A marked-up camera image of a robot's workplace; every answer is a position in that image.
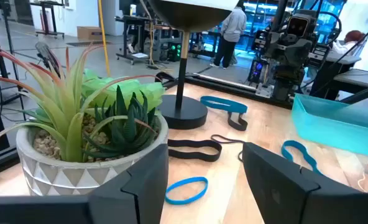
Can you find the rubber bands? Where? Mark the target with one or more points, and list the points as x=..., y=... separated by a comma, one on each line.
x=187, y=143

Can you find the grey desk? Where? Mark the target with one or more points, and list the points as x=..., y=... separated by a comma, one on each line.
x=342, y=59
x=358, y=77

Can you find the computer tower blue lights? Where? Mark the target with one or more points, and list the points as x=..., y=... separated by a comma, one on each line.
x=258, y=70

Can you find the black cart table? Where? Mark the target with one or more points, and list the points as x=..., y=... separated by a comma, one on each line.
x=47, y=4

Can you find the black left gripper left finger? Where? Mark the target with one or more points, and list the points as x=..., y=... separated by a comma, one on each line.
x=146, y=193

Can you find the large blue rubber band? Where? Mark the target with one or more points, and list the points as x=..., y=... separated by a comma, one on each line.
x=284, y=154

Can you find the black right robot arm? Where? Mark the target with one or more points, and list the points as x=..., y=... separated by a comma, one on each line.
x=288, y=82

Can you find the person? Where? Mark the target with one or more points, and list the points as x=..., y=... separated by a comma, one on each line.
x=352, y=37
x=232, y=28

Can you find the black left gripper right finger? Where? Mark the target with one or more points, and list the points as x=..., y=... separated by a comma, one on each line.
x=274, y=186

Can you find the white globe table lamp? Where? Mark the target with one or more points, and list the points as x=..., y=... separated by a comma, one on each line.
x=182, y=112

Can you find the thin dark brown rubber band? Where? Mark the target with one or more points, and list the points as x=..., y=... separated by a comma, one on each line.
x=230, y=141

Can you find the short black rubber band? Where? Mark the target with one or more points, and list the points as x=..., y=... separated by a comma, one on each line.
x=237, y=127

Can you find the potted succulent patterned pot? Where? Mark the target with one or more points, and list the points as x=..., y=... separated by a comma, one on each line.
x=62, y=177

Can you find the cardboard box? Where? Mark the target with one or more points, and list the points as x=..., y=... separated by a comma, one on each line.
x=89, y=33

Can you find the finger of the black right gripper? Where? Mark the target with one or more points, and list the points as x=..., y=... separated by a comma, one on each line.
x=274, y=46
x=298, y=53

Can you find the computer tower green lights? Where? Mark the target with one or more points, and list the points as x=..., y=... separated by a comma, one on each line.
x=171, y=46

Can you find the small blue rubber band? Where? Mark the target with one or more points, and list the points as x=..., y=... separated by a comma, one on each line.
x=187, y=179

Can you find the black desk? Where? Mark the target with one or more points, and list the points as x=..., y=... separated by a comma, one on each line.
x=131, y=20

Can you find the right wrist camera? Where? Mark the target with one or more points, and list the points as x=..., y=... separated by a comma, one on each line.
x=297, y=26

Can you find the teal plastic bin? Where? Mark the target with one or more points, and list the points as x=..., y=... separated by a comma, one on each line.
x=333, y=130

